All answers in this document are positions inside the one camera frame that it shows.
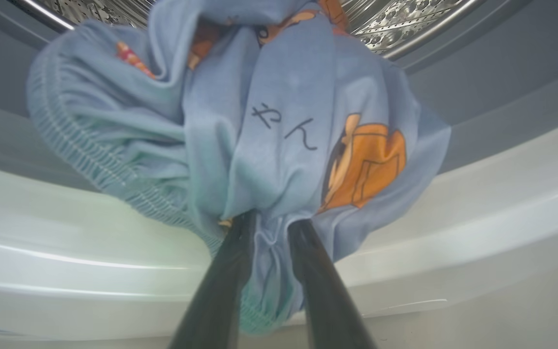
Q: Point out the white front-load washing machine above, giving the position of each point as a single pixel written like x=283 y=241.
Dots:
x=66 y=271

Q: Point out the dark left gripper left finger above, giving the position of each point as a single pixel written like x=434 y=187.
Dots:
x=221 y=291

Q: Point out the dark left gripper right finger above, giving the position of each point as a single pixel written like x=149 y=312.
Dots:
x=325 y=300

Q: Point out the blue cartoon print garment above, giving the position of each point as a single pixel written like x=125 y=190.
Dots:
x=279 y=97

